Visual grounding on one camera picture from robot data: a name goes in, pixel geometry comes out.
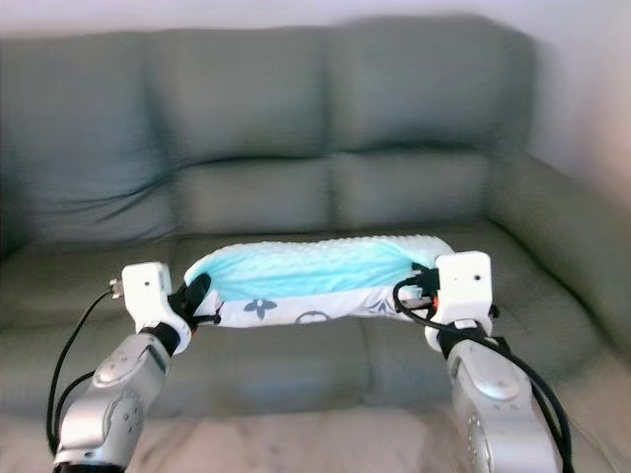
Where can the teal dotted pillow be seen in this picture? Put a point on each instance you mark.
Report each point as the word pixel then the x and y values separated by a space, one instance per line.
pixel 306 271

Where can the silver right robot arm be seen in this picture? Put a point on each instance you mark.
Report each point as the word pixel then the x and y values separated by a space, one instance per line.
pixel 503 414

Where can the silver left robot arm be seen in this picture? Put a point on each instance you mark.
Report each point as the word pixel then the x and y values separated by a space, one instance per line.
pixel 113 409

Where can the grey-green leather sofa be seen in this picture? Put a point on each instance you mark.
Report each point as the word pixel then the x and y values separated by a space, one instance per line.
pixel 256 118

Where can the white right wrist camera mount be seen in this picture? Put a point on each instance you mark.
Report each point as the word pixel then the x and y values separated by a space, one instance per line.
pixel 463 286

